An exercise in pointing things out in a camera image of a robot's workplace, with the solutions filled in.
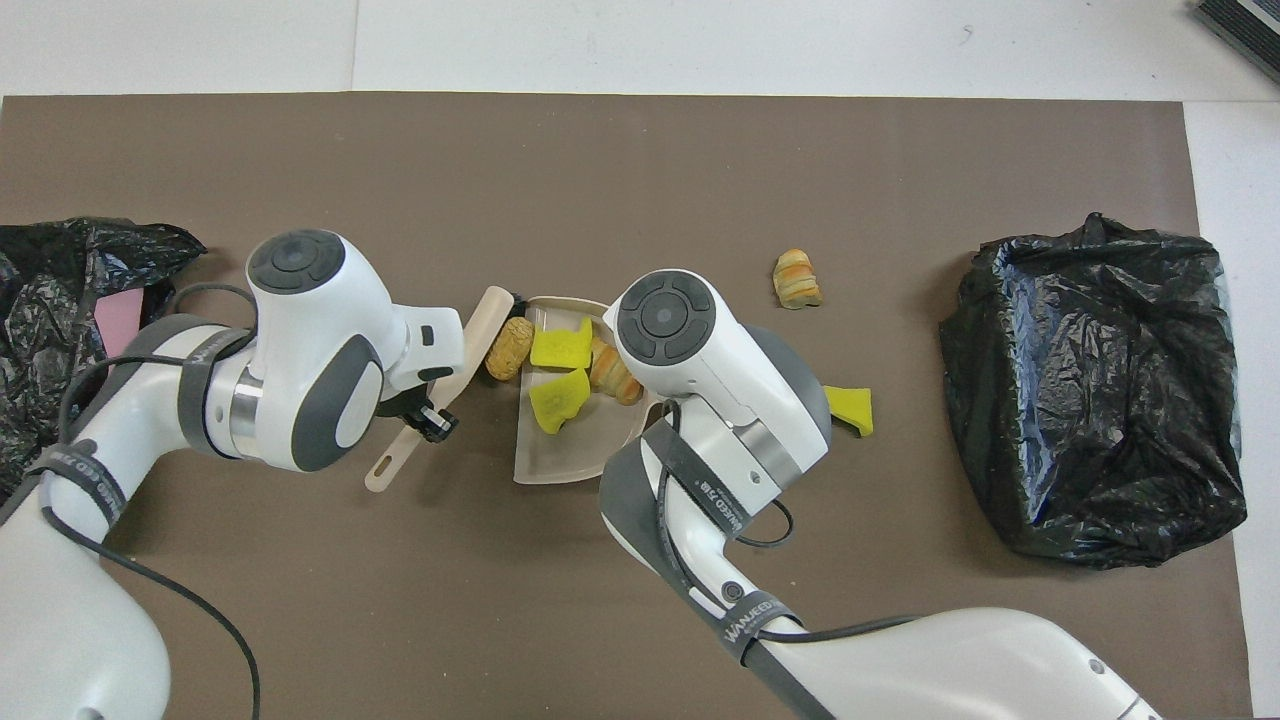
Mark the orange striped cone chunk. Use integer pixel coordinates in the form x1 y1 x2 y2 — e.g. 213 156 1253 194
588 338 644 406

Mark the dark ribbed device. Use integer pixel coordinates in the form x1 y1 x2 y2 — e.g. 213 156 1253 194
1195 0 1280 86

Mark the brown table mat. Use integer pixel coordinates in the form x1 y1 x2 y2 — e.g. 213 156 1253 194
0 92 1256 720

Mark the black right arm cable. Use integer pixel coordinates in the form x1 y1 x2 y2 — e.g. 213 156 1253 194
655 398 921 646

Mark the yellow wedge sponge piece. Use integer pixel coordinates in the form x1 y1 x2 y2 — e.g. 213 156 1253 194
528 367 592 435

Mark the small yellow sponge piece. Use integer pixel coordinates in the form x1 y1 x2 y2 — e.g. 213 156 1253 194
822 385 875 439

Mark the beige plastic dustpan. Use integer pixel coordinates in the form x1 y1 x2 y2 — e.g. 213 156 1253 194
512 294 666 486

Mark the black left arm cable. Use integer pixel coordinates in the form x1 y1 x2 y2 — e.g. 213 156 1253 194
40 283 263 720

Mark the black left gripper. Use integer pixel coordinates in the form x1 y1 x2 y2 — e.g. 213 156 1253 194
380 365 462 444

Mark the black bag lining pink bin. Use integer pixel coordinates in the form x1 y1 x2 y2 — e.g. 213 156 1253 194
0 217 208 501

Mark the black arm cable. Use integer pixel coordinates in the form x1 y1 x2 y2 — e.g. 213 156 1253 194
40 283 263 720
655 398 921 646

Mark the brown cylindrical sponge chunk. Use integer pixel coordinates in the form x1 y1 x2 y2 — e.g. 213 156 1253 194
485 316 537 382

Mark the beige brush with black bristles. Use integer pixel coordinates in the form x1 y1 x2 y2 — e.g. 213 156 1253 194
364 285 526 494

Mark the pink plastic bin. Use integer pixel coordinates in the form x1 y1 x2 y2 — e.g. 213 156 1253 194
93 290 144 358

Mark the yellow notched sponge piece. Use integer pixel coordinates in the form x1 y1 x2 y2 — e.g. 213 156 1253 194
529 316 594 370

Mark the black trash bag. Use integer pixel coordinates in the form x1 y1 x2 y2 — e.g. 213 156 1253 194
938 212 1249 571

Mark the orange striped bread chunk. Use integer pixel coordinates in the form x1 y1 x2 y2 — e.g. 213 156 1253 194
772 248 824 311

